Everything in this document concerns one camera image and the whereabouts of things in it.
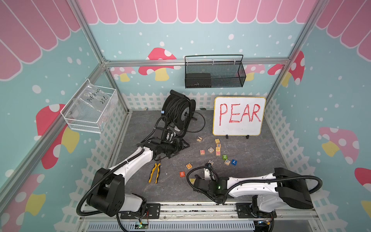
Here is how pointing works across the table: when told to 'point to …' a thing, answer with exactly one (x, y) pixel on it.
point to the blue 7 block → (234, 162)
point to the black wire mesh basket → (217, 71)
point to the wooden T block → (199, 138)
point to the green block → (225, 157)
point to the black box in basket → (198, 80)
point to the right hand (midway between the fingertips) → (201, 185)
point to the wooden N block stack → (218, 151)
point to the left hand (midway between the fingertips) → (184, 151)
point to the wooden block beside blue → (227, 162)
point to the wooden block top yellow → (217, 140)
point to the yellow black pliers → (153, 171)
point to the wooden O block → (211, 150)
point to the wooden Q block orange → (189, 166)
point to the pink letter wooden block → (202, 152)
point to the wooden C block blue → (210, 162)
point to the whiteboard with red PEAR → (236, 116)
